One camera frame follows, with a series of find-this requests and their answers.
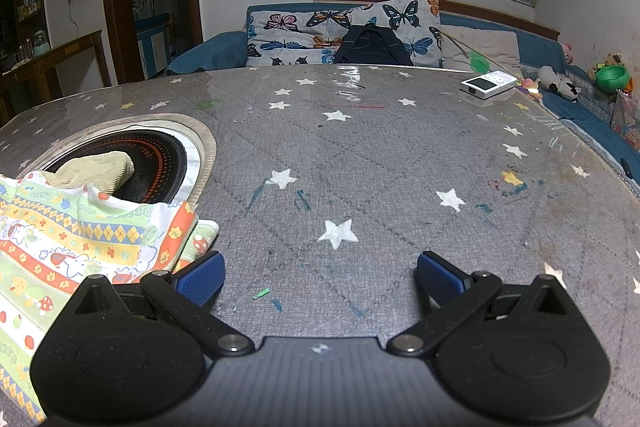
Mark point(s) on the colourful patterned child's shirt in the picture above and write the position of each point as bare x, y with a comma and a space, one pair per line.
65, 232

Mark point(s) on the green plastic bowl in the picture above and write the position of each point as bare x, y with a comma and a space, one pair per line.
611, 78

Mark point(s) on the dark wooden side table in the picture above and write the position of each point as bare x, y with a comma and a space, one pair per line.
65, 57

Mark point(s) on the round black built-in cooker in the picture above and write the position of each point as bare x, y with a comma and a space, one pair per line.
160, 162

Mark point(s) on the blue and white cabinet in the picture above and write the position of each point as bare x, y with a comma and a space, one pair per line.
152, 49

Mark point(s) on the black backpack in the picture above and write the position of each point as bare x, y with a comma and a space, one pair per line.
372, 47

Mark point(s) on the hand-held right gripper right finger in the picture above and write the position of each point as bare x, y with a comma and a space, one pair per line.
440, 279

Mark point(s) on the black and white plush toy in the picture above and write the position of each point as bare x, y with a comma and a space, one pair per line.
557, 84

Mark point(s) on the beige cushion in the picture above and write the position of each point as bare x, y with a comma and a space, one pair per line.
487, 47

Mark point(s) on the green toy on stick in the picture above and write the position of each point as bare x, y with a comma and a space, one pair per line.
479, 63

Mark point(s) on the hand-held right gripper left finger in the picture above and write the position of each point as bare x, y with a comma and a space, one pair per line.
205, 279

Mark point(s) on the small white electronic device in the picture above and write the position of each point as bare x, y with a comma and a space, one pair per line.
487, 84

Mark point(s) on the pink plush toy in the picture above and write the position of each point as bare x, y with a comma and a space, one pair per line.
567, 53

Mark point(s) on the blue sofa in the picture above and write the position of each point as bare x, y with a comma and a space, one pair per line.
215, 49

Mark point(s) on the pink picture book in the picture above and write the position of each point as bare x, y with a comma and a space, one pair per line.
627, 119

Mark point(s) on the pale green kettle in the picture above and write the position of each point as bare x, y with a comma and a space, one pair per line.
40, 44

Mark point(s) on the brown plush bear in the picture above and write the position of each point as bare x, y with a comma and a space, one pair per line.
607, 59

